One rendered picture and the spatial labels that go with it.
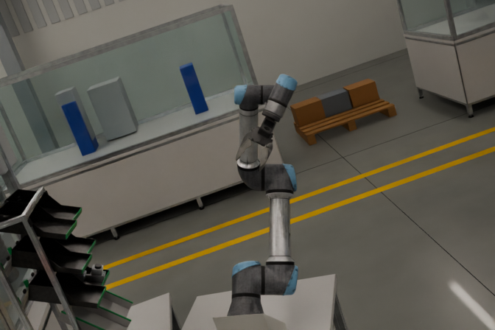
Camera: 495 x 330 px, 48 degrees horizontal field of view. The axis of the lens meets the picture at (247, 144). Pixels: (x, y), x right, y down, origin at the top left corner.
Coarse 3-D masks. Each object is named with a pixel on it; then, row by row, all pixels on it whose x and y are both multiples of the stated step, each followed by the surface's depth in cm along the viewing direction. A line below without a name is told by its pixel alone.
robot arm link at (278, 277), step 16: (272, 176) 231; (288, 176) 231; (272, 192) 230; (288, 192) 230; (272, 208) 230; (288, 208) 231; (272, 224) 229; (288, 224) 229; (272, 240) 227; (288, 240) 227; (272, 256) 226; (288, 256) 225; (272, 272) 222; (288, 272) 222; (272, 288) 220; (288, 288) 220
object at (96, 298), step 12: (36, 276) 229; (48, 276) 235; (60, 276) 235; (72, 276) 235; (36, 288) 222; (48, 288) 222; (72, 288) 235; (84, 288) 236; (96, 288) 236; (36, 300) 224; (48, 300) 224; (72, 300) 224; (84, 300) 228; (96, 300) 229
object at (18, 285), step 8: (0, 200) 335; (0, 232) 320; (8, 240) 327; (16, 240) 338; (24, 272) 334; (16, 280) 319; (0, 288) 295; (16, 288) 315; (24, 288) 326; (0, 296) 292; (8, 296) 301; (8, 304) 298; (8, 312) 295; (16, 312) 304; (16, 320) 301
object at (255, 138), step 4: (264, 112) 203; (268, 112) 202; (268, 116) 204; (272, 116) 202; (276, 116) 202; (276, 120) 204; (256, 128) 202; (256, 132) 202; (252, 136) 202; (256, 136) 202; (260, 136) 202; (272, 136) 202; (252, 140) 206; (256, 140) 202; (260, 140) 202; (264, 140) 202; (268, 140) 202; (264, 144) 203
